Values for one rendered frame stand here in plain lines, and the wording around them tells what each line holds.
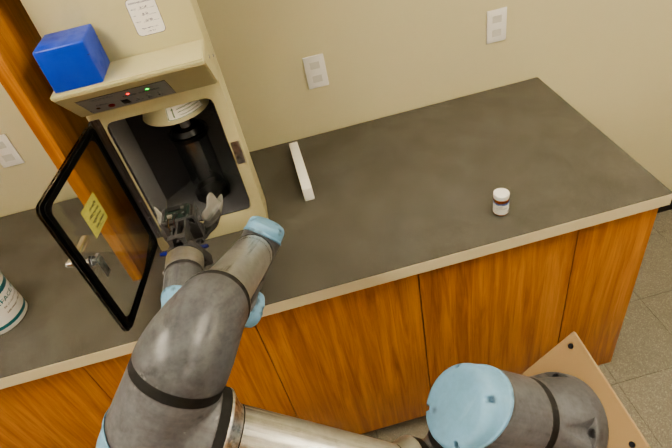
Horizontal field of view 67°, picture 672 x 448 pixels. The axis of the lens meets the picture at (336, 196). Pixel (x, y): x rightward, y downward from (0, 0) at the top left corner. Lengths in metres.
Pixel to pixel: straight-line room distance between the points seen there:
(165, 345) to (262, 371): 0.98
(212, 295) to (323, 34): 1.20
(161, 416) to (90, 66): 0.74
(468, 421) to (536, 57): 1.51
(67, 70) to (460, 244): 0.97
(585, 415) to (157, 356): 0.59
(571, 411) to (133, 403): 0.59
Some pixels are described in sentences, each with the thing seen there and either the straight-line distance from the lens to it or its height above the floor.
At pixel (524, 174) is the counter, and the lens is 1.56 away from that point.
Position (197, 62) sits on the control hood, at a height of 1.51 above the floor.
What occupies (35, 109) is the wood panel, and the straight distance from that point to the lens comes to 1.25.
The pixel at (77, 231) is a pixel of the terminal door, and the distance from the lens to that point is 1.19.
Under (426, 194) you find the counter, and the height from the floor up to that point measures 0.94.
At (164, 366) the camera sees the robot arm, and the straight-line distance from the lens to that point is 0.61.
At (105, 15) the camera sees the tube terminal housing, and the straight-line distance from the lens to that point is 1.23.
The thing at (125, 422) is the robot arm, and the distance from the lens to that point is 0.66.
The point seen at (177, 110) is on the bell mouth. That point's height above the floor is 1.35.
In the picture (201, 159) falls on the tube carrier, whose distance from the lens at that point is 1.45.
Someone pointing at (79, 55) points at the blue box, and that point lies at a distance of 1.15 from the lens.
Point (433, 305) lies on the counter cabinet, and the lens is 1.51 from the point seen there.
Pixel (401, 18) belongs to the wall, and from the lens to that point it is 1.76.
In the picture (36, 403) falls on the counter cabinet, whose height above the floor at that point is 0.77.
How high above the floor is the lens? 1.92
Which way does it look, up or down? 39 degrees down
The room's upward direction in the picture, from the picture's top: 13 degrees counter-clockwise
